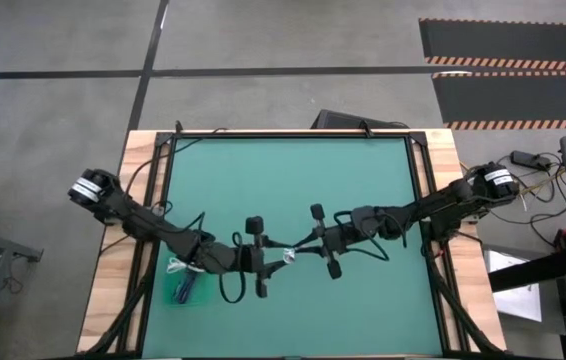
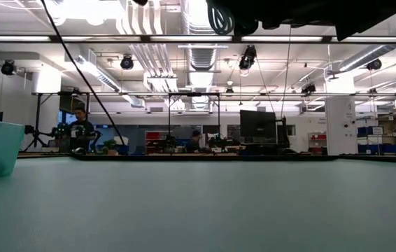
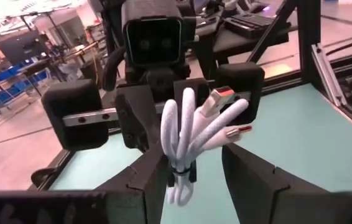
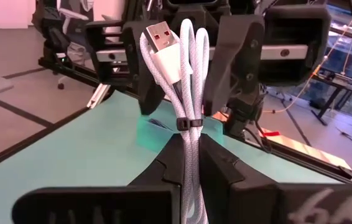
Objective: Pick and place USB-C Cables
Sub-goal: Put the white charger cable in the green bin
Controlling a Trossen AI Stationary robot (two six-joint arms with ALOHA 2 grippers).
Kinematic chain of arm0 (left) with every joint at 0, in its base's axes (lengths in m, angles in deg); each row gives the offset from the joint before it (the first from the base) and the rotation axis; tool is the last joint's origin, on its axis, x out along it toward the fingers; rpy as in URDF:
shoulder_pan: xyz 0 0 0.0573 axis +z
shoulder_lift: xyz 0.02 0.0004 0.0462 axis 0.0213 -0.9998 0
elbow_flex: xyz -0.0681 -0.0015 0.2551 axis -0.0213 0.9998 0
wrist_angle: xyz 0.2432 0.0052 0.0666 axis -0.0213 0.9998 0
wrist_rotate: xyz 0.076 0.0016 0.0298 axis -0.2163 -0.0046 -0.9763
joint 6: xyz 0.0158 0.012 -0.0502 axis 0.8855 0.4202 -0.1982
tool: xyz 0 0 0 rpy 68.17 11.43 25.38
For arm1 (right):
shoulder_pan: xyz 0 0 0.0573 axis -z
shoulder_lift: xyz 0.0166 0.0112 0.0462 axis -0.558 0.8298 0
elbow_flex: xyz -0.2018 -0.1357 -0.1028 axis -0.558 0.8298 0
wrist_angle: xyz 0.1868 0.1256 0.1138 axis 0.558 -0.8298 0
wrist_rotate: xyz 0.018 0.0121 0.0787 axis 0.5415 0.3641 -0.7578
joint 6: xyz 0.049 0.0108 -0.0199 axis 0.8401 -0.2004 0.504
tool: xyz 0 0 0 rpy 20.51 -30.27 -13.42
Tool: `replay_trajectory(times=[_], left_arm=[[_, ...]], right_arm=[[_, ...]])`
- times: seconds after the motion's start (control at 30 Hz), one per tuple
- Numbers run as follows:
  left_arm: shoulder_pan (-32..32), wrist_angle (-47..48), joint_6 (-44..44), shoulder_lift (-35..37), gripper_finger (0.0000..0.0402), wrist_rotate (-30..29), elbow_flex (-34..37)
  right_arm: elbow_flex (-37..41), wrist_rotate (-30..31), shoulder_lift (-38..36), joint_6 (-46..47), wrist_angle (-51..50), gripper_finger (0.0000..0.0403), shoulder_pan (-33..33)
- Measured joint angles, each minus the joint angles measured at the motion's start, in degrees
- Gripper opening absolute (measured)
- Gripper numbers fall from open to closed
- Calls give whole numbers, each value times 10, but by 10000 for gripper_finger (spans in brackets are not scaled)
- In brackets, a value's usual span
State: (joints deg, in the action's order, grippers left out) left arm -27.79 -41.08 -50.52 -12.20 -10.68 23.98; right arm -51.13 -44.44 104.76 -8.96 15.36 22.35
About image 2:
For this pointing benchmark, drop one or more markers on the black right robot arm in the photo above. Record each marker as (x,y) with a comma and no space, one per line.
(306,10)

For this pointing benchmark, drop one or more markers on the black computer monitor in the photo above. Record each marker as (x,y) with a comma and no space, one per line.
(257,127)

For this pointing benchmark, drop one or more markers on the red storage shelf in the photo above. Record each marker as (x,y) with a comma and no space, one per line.
(152,136)

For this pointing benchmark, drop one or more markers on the black neighbouring rig frame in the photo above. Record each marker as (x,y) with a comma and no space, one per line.
(194,94)

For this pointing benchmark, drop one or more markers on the silver ceiling air duct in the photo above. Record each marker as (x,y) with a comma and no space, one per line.
(201,57)

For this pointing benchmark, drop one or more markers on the black tripod stand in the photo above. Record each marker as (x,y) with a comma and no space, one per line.
(37,122)

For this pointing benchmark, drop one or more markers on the black aluminium table frame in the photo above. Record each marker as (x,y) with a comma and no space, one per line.
(219,157)

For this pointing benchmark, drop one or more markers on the blue storage bins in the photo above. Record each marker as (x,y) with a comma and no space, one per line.
(381,148)

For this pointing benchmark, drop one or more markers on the green table mat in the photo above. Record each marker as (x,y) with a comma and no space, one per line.
(198,210)

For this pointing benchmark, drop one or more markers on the white building pillar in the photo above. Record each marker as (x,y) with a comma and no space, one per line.
(340,126)

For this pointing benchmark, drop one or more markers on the person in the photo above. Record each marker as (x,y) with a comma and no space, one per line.
(194,141)
(80,131)

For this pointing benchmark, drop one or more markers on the overhead frame beam with lights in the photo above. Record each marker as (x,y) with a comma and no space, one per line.
(114,38)

